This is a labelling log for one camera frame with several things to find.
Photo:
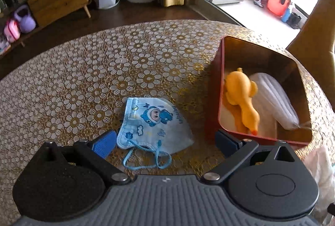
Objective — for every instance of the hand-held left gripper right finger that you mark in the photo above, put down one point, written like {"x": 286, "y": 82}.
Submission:
{"x": 226, "y": 142}

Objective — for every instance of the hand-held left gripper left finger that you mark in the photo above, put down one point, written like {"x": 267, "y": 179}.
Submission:
{"x": 104, "y": 143}

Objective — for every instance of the red tin box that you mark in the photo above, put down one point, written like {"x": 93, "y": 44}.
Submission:
{"x": 213, "y": 100}

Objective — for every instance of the blue cartoon face mask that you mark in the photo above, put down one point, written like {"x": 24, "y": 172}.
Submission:
{"x": 154, "y": 121}

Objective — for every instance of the yellow rubber duck toy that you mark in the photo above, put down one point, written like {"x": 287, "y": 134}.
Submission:
{"x": 240, "y": 87}

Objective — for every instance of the white face mask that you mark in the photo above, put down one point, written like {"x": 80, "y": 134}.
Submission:
{"x": 272, "y": 100}

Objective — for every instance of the white cloth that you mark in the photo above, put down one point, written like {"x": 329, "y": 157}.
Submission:
{"x": 323, "y": 171}

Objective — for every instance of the low wooden shelf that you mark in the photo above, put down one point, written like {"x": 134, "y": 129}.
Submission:
{"x": 28, "y": 37}

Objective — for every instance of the black boots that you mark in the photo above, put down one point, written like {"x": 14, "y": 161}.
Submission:
{"x": 294, "y": 21}

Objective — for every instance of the blue bucket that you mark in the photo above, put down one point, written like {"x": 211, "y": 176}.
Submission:
{"x": 285, "y": 15}

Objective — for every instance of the colourful toy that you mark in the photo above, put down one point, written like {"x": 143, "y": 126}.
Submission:
{"x": 4, "y": 45}

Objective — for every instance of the pink toy case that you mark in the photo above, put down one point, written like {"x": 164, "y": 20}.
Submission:
{"x": 11, "y": 31}

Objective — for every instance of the red bag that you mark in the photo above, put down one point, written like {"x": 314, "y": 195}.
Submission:
{"x": 277, "y": 4}

